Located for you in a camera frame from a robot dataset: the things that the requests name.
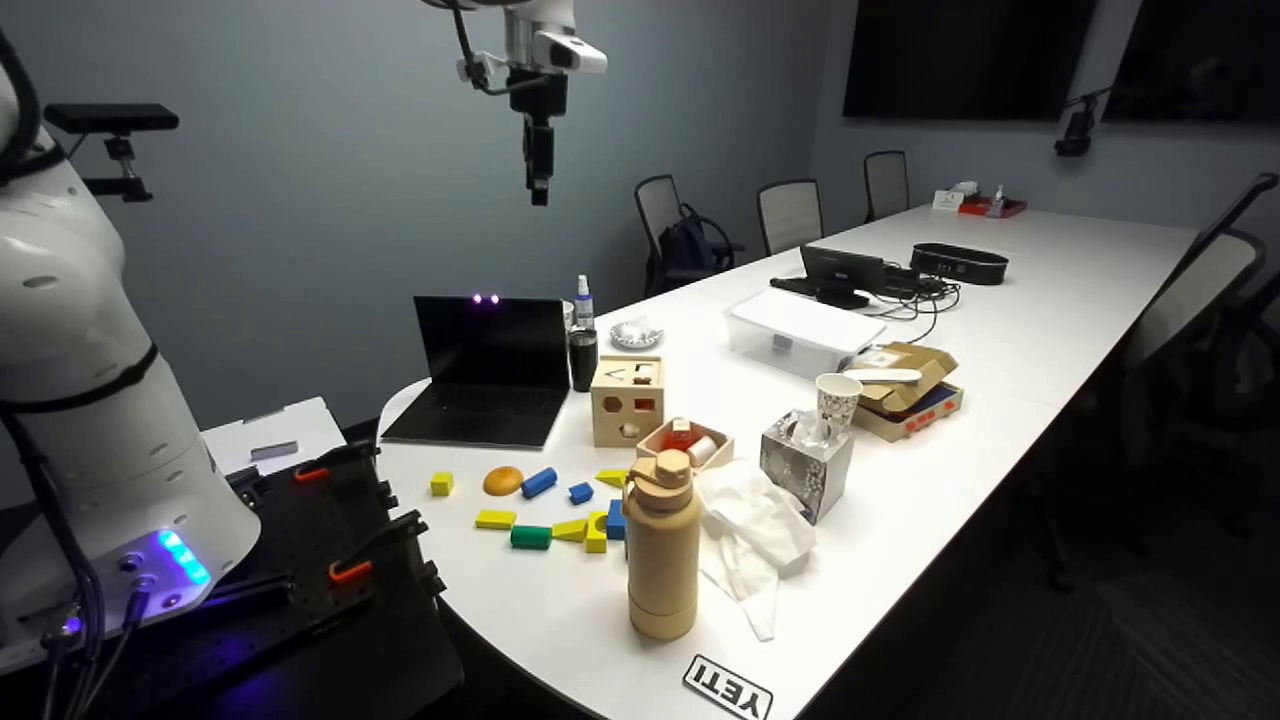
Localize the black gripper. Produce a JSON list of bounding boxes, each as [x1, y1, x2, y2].
[[507, 67, 574, 207]]

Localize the wooden sliding box lid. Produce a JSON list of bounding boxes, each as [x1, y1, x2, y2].
[[593, 349, 670, 380]]

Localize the wooden shape sorting box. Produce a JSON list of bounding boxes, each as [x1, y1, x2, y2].
[[590, 349, 670, 453]]

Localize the grey marbled tissue box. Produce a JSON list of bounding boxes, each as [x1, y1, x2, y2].
[[758, 405, 858, 526]]

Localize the open cardboard box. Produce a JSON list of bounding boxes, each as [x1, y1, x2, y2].
[[842, 338, 966, 414]]

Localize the flat orange printed box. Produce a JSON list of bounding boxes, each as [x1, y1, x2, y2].
[[852, 380, 967, 442]]

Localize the grey office chair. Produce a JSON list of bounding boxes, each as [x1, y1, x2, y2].
[[758, 175, 828, 257], [859, 148, 917, 224], [1115, 173, 1280, 405], [633, 166, 697, 291]]

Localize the small spray bottle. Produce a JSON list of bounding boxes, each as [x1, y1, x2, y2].
[[568, 267, 601, 334]]

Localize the black backpack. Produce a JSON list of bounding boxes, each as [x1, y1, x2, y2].
[[653, 211, 739, 291]]

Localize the black cylindrical cup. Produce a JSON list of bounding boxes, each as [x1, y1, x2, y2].
[[568, 320, 605, 397]]

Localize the orange round block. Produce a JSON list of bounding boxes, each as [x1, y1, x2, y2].
[[482, 459, 528, 498]]

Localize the long blue block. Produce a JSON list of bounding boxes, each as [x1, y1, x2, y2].
[[516, 463, 566, 505]]

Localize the small wooden tray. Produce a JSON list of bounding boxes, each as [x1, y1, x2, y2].
[[633, 411, 739, 476]]

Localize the white board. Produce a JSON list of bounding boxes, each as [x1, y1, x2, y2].
[[196, 393, 353, 478]]

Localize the patterned paper cup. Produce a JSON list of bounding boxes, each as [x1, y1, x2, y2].
[[814, 367, 867, 442]]

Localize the tan insulated water bottle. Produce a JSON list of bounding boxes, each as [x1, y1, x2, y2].
[[619, 442, 706, 649]]

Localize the crumpled white plastic bag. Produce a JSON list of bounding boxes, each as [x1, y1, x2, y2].
[[691, 473, 819, 649]]

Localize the black oval speaker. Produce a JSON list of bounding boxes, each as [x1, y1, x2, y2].
[[907, 240, 1013, 286]]

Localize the red flat item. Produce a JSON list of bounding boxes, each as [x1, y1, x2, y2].
[[955, 188, 1031, 224]]

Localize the YETI sticker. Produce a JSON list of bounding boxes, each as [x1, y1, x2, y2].
[[679, 649, 782, 720]]

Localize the black laptop with cables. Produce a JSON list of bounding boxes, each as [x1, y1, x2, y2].
[[768, 240, 954, 310]]

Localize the black orange-handled clamp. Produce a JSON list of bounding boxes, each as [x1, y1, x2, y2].
[[319, 513, 431, 591], [284, 442, 386, 490]]

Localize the tangled desk cables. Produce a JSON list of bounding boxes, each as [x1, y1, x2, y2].
[[865, 283, 966, 351]]

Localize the black wall television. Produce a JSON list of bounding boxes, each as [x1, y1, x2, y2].
[[1101, 0, 1280, 133], [842, 0, 1101, 125]]

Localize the black mounted room camera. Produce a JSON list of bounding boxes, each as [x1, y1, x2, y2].
[[1054, 83, 1115, 161]]

